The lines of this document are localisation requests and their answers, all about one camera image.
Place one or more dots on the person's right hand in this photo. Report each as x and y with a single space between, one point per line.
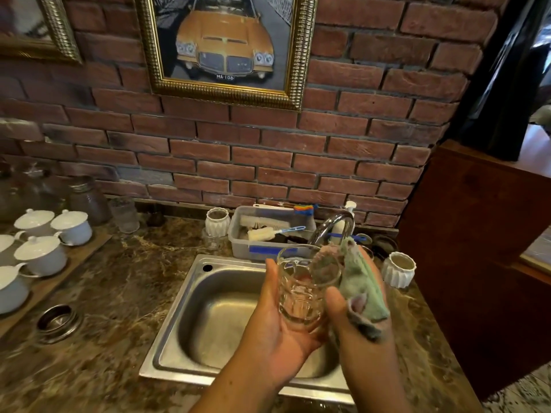
366 356

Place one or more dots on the person's left hand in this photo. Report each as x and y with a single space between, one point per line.
267 335

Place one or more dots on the person's right thumb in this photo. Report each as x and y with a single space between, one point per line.
336 311

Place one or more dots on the person's left thumb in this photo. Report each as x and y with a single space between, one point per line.
272 283

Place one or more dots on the clear faceted drinking glass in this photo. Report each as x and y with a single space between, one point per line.
303 288

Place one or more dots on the green and pink cleaning cloth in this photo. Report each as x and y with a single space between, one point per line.
363 288

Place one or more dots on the person's right forearm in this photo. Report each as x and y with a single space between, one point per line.
379 395

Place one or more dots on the person's left forearm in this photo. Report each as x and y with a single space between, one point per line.
241 391

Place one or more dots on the grey plastic tub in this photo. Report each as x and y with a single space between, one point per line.
245 247

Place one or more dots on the stainless steel sink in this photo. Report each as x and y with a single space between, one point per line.
215 322

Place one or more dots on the white ribbed ceramic cup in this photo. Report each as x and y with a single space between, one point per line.
398 270
217 222

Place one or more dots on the small clear glass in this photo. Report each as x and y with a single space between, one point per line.
211 241

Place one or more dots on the chrome curved faucet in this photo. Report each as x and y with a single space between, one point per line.
329 227

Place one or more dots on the rainbow coloured brush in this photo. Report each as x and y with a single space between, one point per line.
303 209

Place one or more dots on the white pump soap dispenser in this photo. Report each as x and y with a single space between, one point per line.
348 221

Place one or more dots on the small dark glass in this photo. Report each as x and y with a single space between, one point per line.
155 217

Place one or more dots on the dark wooden cabinet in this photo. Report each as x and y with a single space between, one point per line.
473 270

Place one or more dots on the clear textured tumbler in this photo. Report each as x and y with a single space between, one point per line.
124 215

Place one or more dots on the glass jar with metal lid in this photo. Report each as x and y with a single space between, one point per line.
88 201

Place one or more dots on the white lidded ceramic cup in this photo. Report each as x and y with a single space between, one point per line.
12 290
34 222
42 255
74 227
5 244

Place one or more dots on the wooden tray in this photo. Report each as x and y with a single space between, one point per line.
64 270

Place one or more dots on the round metal drain strainer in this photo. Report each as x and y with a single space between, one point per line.
58 323

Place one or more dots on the gold framed car picture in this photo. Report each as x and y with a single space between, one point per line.
224 42

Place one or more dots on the clear glass carafe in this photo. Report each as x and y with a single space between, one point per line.
23 191

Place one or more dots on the black curtain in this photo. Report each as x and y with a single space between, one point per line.
495 73

